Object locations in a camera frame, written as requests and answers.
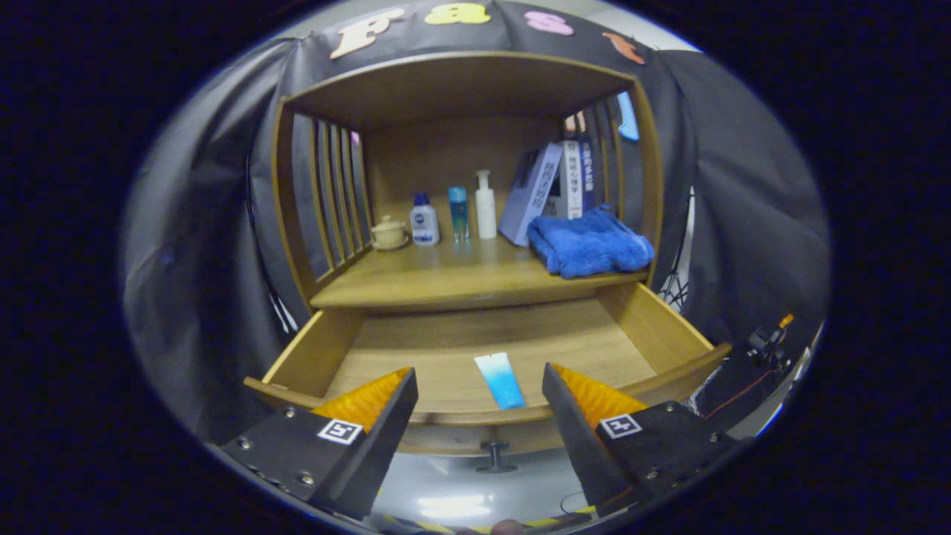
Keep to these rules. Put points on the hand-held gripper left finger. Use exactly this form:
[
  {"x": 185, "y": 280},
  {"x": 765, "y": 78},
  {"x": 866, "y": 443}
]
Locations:
[{"x": 386, "y": 438}]

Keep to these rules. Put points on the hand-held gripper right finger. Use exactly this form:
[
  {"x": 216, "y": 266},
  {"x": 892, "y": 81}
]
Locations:
[{"x": 576, "y": 438}]

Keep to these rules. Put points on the blue squeeze tube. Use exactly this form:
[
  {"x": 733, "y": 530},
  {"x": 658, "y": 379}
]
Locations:
[{"x": 499, "y": 379}]

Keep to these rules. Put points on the wooden drawer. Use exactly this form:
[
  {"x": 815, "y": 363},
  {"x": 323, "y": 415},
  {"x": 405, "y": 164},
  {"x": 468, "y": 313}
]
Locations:
[{"x": 446, "y": 342}]

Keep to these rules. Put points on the wooden countertop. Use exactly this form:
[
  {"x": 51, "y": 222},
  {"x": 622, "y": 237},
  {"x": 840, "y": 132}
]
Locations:
[{"x": 446, "y": 271}]

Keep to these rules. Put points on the wooden cabinet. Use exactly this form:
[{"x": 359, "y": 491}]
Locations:
[{"x": 446, "y": 148}]

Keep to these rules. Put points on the black tripod stand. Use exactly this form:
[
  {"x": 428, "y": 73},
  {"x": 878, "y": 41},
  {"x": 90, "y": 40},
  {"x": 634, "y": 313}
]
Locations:
[{"x": 677, "y": 286}]

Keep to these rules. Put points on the blue folded towel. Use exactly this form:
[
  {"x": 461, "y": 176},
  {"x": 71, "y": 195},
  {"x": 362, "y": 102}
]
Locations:
[{"x": 591, "y": 245}]

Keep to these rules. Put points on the beige lidded teacup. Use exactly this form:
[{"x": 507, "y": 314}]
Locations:
[{"x": 388, "y": 234}]

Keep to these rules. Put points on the black device with orange clip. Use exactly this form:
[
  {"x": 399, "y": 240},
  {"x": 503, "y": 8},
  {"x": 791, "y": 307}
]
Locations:
[{"x": 765, "y": 345}]

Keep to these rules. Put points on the white bottle with blue cap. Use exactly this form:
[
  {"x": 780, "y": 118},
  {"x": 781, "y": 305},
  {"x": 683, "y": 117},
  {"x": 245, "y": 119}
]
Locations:
[{"x": 424, "y": 227}]

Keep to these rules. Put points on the teal clear bottle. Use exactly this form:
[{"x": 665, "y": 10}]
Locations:
[{"x": 458, "y": 215}]

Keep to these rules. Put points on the white pump bottle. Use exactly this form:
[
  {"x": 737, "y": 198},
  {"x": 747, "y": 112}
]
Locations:
[{"x": 486, "y": 212}]

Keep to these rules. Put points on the lavender book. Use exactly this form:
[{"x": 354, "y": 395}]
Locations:
[{"x": 531, "y": 193}]

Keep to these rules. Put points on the white book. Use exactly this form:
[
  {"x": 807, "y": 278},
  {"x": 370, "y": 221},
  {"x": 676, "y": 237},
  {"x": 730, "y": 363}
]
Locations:
[{"x": 570, "y": 178}]

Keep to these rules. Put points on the dark blue book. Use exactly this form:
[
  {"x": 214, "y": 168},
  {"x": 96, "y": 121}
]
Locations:
[{"x": 587, "y": 174}]

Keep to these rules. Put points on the black backdrop cloth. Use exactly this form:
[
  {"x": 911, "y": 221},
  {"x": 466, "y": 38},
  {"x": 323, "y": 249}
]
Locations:
[{"x": 743, "y": 186}]

